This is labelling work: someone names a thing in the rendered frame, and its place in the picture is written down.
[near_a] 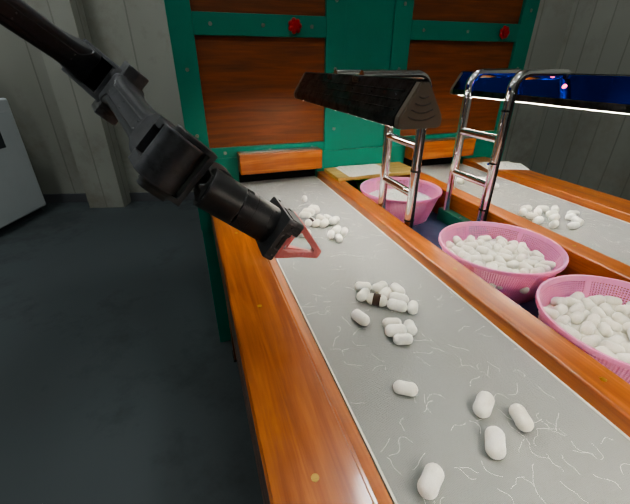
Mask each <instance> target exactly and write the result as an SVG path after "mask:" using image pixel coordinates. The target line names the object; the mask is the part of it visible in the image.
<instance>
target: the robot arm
mask: <svg viewBox="0 0 630 504"><path fill-rule="evenodd" d="M0 24H1V25H2V26H4V27H5V28H7V29H8V30H10V31H11V32H13V33H15V34H16V35H18V36H19V37H21V38H22V39H24V40H25V41H27V42H28V43H30V44H31V45H33V46H35V47H36V48H38V49H39V50H41V51H42V52H44V53H45V54H47V55H48V56H50V57H52V58H53V59H54V60H56V61H57V62H58V63H59V64H60V65H61V66H62V67H63V68H62V71H63V72H65V73H66V74H67V75H68V76H69V77H70V78H71V79H73V80H74V81H75V82H76V83H77V84H78V85H79V86H80V87H82V88H83V89H84V90H85V91H86V92H87V93H88V94H89V95H91V96H92V97H93V98H94V99H95V101H94V102H93V104H92V105H91V107H92V109H93V111H94V112H95V113H96V114H97V115H99V116H100V117H102V118H103V119H105V120H106V121H108V122H109V123H111V124H112V125H114V126H115V125H116V124H117V122H118V121H119V123H120V124H121V126H122V128H123V129H124V131H125V132H126V134H127V136H128V138H129V150H130V152H131V154H130V155H129V156H128V159H129V160H130V162H131V164H132V166H133V168H134V169H135V170H136V171H137V172H138V173H139V175H138V177H139V178H138V179H137V180H136V182H137V183H138V185H139V186H141V187H142V188H143V189H144V190H146V191H147V192H149V193H150V194H152V195H153V196H155V197H156V198H158V199H159V200H161V201H162V202H164V201H165V199H168V200H169V201H171V202H172V203H174V204H175V205H177V206H178V207H179V205H180V204H181V203H182V202H183V200H184V199H185V198H186V197H187V195H188V194H189V193H190V192H191V190H192V189H193V188H194V189H193V193H194V196H195V198H194V202H193V205H194V206H196V207H198V208H200V209H202V210H203V211H205V212H207V213H209V214H211V215H212V216H214V217H216V218H218V219H220V220H221V221H223V222H225V223H227V224H229V225H230V226H232V227H234V228H236V229H238V230H239V231H241V232H243V233H245V234H247V235H248V236H250V237H252V238H254V239H255V240H256V243H257V245H258V247H259V250H260V252H261V255H262V256H263V257H265V258H267V259H268V260H272V259H273V258H274V257H275V258H296V257H302V258H317V257H318V256H319V255H320V254H321V252H322V251H321V249H320V248H319V246H318V245H317V243H316V242H315V240H314V238H313V237H312V235H311V234H310V232H309V231H308V229H307V228H306V226H305V224H304V223H303V221H302V220H301V219H300V217H298V215H297V214H296V212H295V211H293V210H291V209H290V208H289V209H287V208H284V207H283V205H282V204H281V203H280V202H281V200H279V199H278V198H276V197H273V198H272V199H271V200H270V202H269V201H268V200H266V199H265V198H263V197H261V196H260V195H258V194H257V193H255V192H254V191H252V190H250V189H248V188H247V187H246V186H244V185H243V184H241V183H239V182H238V181H236V180H235V179H234V178H233V177H232V176H231V174H230V173H229V172H228V171H227V169H226V168H225V167H224V166H223V165H221V164H219V163H216V162H214V161H215V160H216V159H217V158H218V156H217V155H216V154H215V153H214V152H213V151H212V150H211V149H209V148H208V147H207V146H206V145H204V144H203V143H202V142H201V141H199V140H198V139H197V138H196V137H194V136H193V135H192V134H191V133H189V132H188V131H187V130H186V129H184V127H183V126H180V125H179V124H178V125H177V126H175V125H174V124H173V123H171V122H170V121H169V120H167V119H166V118H164V117H163V116H161V115H159V114H158V113H157V112H156V111H155V110H154V109H153V108H152V107H151V106H150V105H149V104H148V103H147V102H146V101H145V99H144V93H143V91H142V90H143V88H144V87H145V86H146V84H147V83H148V82H149V80H148V79H147V78H146V77H144V76H143V75H142V74H141V73H140V72H138V71H137V70H136V69H135V68H134V67H133V66H131V65H130V64H129V63H128V62H127V61H124V62H123V64H122V65H121V66H120V67H119V66H118V65H117V64H116V63H114V62H113V61H112V60H111V59H110V58H108V57H107V56H106V55H105V54H103V53H102V52H101V51H100V50H99V49H97V48H96V47H95V46H94V45H93V44H91V43H90V42H89V41H88V40H86V39H85V38H84V39H83V40H82V39H80V38H76V37H74V36H72V35H70V34H68V33H67V32H65V31H63V30H62V29H60V28H59V27H57V26H56V25H55V24H53V23H52V22H51V21H49V20H48V19H47V18H45V17H44V16H43V15H41V14H40V13H39V12H38V11H36V10H35V9H34V8H32V7H31V6H30V5H28V4H27V3H26V2H24V1H23V0H0ZM301 233H302V234H303V236H304V237H305V239H306V240H307V242H308V243H309V245H310V246H311V249H310V250H309V249H304V248H300V247H296V246H292V245H290V243H291V242H292V241H293V239H294V238H295V237H296V238H297V237H298V236H299V235H300V234H301Z"/></svg>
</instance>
